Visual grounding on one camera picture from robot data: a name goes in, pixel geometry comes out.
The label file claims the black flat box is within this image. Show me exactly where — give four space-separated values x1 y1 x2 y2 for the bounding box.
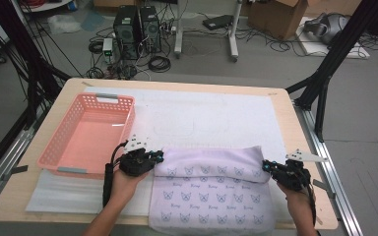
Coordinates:
202 14 234 31

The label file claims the grey metal bracket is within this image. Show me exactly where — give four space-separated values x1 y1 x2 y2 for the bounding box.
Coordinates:
312 178 337 200
1 164 29 181

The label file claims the aluminium rail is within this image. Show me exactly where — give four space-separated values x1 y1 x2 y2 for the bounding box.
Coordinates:
293 101 363 236
0 107 47 214

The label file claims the person's right hand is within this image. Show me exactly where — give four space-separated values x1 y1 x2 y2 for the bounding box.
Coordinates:
277 181 313 217

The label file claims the person's left hand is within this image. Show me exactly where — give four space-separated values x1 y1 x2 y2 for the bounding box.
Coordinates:
111 168 151 206

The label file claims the white grid mat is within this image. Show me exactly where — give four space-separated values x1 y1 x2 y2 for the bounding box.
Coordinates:
25 86 293 221

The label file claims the wide black computer tower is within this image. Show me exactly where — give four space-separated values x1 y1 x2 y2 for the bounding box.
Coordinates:
112 5 142 61

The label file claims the pink perforated plastic basket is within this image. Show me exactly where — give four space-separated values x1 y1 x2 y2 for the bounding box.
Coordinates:
36 91 136 182

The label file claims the coiled black cable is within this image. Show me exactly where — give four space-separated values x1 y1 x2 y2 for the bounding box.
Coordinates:
148 55 172 74

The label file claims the white round table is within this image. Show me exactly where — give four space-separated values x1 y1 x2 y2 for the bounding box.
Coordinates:
19 0 73 14

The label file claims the teal plastic sheet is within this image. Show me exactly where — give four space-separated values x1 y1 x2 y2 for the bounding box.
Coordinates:
80 9 106 32

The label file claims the grey rounded appliance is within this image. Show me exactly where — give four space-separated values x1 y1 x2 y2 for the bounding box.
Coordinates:
303 12 350 45

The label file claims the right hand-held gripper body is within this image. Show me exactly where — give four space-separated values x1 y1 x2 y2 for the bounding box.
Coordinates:
270 148 329 192

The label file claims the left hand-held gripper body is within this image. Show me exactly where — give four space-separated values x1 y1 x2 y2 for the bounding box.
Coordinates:
118 133 157 178

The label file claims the white flat panel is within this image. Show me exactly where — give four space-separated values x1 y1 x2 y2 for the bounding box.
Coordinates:
296 16 371 60

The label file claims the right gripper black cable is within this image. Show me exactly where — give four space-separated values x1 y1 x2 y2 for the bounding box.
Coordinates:
306 185 318 227

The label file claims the white metal stand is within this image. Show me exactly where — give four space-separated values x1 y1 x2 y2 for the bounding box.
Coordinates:
173 0 244 63

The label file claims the lilac printed towel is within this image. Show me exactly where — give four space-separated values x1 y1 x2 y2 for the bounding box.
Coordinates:
148 146 277 236

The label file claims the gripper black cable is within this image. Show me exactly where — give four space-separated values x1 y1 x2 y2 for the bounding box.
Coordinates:
101 141 129 208
306 185 318 227

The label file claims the open cardboard box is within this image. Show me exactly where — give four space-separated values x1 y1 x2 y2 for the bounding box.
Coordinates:
246 0 309 41

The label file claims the black metal frame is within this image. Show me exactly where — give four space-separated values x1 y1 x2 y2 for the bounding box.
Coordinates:
284 0 378 143
0 0 72 132

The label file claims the white power adapter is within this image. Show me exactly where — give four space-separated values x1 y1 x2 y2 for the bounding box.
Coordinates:
101 37 114 63

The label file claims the narrow black computer tower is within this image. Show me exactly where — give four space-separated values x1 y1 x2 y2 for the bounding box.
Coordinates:
139 5 162 55

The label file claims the clear plastic bag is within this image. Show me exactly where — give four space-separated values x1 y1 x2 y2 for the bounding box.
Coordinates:
47 13 83 35

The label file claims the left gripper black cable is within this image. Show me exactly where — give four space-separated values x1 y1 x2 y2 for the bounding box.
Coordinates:
101 141 129 208

